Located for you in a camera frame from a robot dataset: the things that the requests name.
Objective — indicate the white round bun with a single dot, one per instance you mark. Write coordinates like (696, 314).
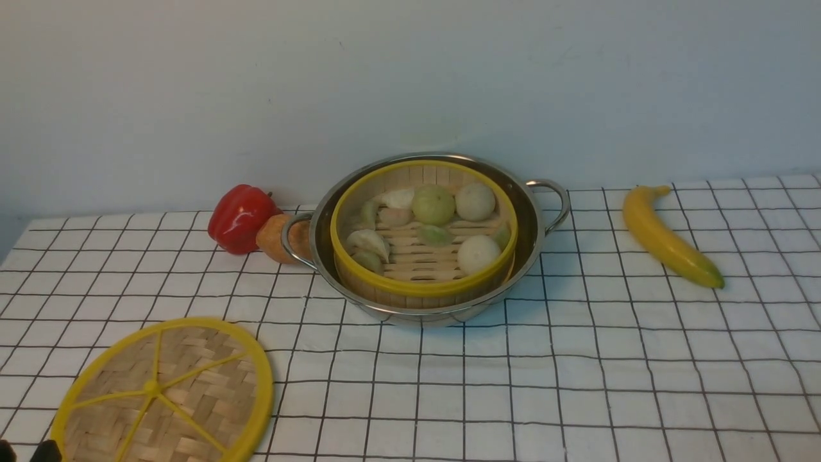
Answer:
(475, 202)
(477, 253)

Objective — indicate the woven steamer lid yellow rim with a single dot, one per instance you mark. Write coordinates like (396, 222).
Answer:
(189, 389)

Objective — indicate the stainless steel pot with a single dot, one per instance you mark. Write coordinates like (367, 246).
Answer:
(540, 205)

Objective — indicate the red bell pepper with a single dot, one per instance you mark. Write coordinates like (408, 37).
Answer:
(238, 217)

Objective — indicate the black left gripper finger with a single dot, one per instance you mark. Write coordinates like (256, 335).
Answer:
(47, 451)
(7, 454)

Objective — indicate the green round bun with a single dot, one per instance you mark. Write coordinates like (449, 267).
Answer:
(433, 205)

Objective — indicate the bamboo steamer with yellow rim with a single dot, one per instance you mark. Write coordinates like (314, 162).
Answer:
(417, 276)

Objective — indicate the white round bun rear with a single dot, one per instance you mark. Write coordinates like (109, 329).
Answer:
(475, 202)

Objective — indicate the white checkered tablecloth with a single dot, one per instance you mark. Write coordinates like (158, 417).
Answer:
(597, 354)

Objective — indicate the pale green dumpling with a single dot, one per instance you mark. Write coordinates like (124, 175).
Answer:
(434, 236)

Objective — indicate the brown potato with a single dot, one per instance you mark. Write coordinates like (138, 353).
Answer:
(268, 239)

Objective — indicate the pink white dumpling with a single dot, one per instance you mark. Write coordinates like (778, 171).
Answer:
(395, 217)

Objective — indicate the yellow banana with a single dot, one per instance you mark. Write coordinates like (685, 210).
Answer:
(682, 258)

